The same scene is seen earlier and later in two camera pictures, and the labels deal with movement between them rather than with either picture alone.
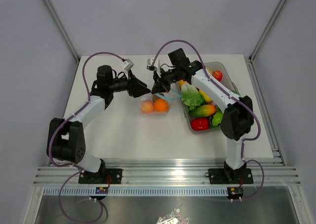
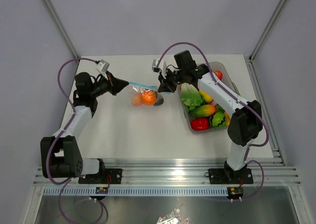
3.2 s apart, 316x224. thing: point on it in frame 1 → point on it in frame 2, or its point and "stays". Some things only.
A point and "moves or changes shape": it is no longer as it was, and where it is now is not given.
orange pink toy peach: (147, 106) → (136, 99)
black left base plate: (102, 176) stays
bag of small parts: (174, 217) stays
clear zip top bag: (159, 103) moves or changes shape
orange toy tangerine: (161, 106) → (148, 97)
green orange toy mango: (203, 111) stays
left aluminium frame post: (58, 22) stays
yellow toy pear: (206, 97) stays
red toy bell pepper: (200, 123) stays
